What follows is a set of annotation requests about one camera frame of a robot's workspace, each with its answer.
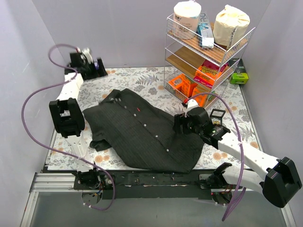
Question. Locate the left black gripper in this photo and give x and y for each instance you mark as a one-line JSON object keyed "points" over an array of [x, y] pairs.
{"points": [[93, 70]]}

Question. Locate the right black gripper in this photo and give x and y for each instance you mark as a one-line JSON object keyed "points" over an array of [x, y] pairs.
{"points": [[179, 123]]}

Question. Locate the black pinstriped shirt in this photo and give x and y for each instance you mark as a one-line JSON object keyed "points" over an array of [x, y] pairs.
{"points": [[141, 134]]}

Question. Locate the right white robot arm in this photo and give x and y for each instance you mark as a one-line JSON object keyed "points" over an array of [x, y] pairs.
{"points": [[276, 179]]}

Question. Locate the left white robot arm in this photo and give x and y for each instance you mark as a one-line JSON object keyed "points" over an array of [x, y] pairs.
{"points": [[65, 111]]}

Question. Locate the black brooch display box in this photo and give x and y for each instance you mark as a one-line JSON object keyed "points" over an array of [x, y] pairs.
{"points": [[217, 115]]}

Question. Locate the purple flat box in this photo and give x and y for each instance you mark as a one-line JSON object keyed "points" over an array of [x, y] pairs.
{"points": [[96, 65]]}

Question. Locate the orange box left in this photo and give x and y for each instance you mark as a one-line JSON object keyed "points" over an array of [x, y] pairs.
{"points": [[183, 84]]}

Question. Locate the orange pink snack box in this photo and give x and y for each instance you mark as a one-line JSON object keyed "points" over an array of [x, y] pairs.
{"points": [[207, 73]]}

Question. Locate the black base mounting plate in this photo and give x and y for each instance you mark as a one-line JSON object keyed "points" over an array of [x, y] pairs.
{"points": [[200, 184]]}

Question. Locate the green black box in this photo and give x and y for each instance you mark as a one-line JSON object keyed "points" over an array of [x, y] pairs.
{"points": [[239, 76]]}

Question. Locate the blue white toothpaste box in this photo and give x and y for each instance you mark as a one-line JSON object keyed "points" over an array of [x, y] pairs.
{"points": [[204, 31]]}

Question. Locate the white toilet paper roll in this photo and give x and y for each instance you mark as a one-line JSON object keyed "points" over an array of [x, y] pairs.
{"points": [[186, 17]]}

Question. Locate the cream toilet paper roll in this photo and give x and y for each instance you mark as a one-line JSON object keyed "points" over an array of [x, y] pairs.
{"points": [[230, 26]]}

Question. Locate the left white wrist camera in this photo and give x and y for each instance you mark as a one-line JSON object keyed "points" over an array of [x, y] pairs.
{"points": [[87, 53]]}

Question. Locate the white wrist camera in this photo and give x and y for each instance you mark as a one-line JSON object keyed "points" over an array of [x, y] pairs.
{"points": [[87, 53], [191, 104]]}

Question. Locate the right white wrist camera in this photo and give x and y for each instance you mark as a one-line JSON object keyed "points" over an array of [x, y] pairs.
{"points": [[191, 104]]}

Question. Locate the white wire shelf rack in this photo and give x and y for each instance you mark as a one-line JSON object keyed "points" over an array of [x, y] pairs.
{"points": [[197, 63]]}

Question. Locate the aluminium frame rail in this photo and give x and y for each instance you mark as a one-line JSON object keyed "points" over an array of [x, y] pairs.
{"points": [[45, 182]]}

